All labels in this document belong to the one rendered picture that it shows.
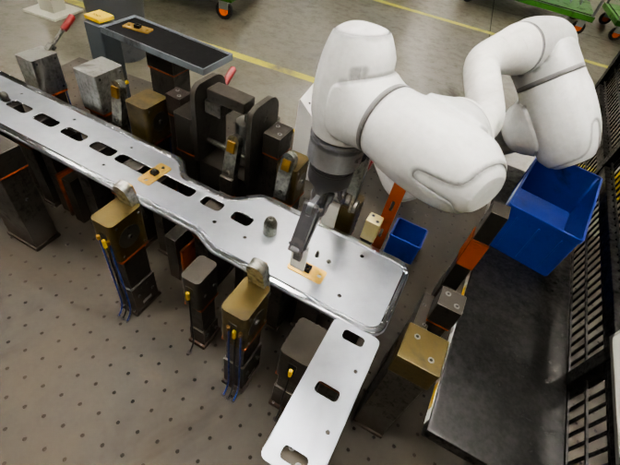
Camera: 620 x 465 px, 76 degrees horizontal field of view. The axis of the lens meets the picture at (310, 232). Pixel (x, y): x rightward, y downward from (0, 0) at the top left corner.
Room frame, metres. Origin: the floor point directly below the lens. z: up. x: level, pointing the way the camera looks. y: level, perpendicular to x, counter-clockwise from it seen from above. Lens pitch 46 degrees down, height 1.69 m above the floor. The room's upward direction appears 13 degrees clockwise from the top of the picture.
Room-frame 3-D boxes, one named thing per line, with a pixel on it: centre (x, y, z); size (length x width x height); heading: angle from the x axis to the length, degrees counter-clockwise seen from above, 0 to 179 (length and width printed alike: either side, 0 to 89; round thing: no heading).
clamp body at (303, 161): (0.84, 0.08, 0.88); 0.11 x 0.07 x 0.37; 162
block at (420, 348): (0.38, -0.25, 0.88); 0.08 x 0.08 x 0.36; 72
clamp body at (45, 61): (1.09, 0.92, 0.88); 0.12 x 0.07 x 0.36; 162
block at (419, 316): (0.49, -0.27, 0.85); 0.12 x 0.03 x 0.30; 162
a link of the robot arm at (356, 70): (0.53, -0.02, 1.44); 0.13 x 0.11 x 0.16; 47
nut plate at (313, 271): (0.54, -0.01, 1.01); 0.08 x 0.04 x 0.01; 72
